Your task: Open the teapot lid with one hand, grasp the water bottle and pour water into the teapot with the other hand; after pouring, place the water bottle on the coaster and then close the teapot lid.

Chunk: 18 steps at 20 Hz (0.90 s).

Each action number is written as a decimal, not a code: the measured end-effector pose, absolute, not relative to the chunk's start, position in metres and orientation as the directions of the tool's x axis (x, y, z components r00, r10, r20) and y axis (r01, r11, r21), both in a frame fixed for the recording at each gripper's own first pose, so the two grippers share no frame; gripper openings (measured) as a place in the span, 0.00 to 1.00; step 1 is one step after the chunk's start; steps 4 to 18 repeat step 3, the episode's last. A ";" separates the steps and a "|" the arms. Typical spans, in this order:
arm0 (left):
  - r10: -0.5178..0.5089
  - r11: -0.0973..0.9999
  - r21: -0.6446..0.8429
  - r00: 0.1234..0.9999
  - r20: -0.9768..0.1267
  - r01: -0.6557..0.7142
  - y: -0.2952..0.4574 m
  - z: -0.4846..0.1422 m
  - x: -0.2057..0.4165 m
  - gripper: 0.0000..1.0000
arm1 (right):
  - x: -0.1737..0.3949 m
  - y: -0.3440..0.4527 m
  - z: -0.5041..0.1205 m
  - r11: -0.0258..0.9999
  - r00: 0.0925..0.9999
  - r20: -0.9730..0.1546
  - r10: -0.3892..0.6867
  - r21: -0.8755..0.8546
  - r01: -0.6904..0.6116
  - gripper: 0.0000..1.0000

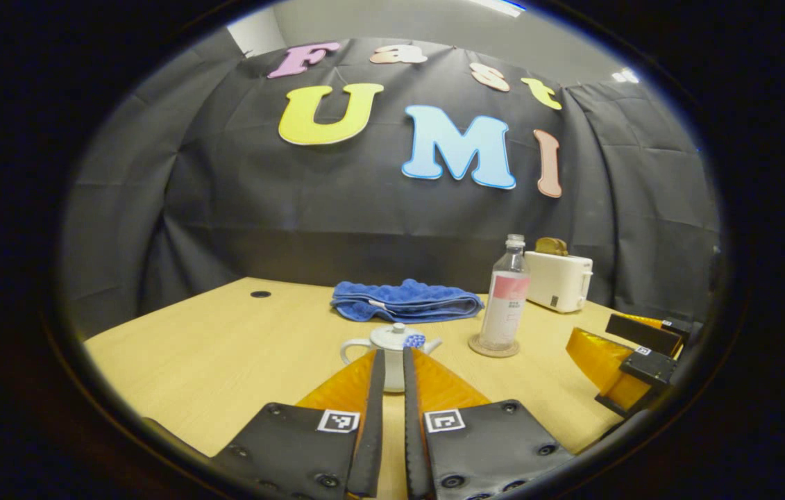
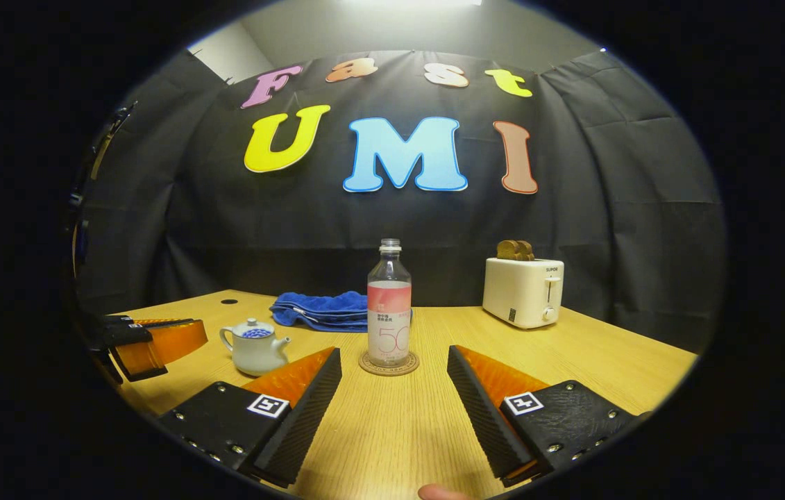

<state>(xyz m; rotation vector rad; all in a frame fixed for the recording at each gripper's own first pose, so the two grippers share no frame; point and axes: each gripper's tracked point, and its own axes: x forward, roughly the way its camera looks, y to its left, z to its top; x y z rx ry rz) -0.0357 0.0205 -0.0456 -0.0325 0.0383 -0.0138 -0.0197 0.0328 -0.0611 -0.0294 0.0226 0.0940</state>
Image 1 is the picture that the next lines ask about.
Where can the black backdrop cloth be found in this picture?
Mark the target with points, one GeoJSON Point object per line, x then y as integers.
{"type": "Point", "coordinates": [295, 208]}

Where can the white toaster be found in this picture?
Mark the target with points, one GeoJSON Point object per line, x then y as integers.
{"type": "Point", "coordinates": [559, 281]}

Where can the blue folded towel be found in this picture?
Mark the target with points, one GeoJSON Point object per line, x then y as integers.
{"type": "Point", "coordinates": [406, 302]}

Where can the ceiling light panel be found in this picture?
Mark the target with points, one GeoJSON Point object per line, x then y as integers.
{"type": "Point", "coordinates": [625, 75]}
{"type": "Point", "coordinates": [503, 5]}

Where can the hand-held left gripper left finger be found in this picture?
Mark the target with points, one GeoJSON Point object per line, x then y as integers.
{"type": "Point", "coordinates": [373, 430]}

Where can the white teacup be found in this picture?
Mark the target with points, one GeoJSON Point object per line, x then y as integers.
{"type": "Point", "coordinates": [393, 368]}

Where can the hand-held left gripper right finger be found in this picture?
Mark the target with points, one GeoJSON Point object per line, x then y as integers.
{"type": "Point", "coordinates": [411, 430]}

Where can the clear water bottle pink label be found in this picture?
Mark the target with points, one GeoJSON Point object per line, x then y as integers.
{"type": "Point", "coordinates": [505, 305]}

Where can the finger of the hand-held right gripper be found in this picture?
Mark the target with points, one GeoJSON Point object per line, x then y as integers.
{"type": "Point", "coordinates": [642, 333]}
{"type": "Point", "coordinates": [600, 361]}

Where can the round brown coaster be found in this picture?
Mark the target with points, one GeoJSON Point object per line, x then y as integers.
{"type": "Point", "coordinates": [482, 349]}

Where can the brown toast slice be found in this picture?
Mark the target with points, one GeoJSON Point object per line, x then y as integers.
{"type": "Point", "coordinates": [552, 246]}

